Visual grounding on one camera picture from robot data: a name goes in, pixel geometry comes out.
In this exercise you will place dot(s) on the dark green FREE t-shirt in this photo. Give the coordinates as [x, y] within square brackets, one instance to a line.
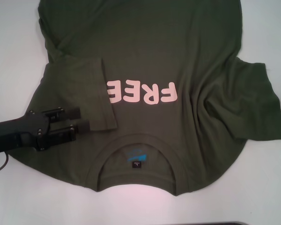
[154, 47]

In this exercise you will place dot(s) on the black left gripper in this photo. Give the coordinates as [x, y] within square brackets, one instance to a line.
[18, 133]

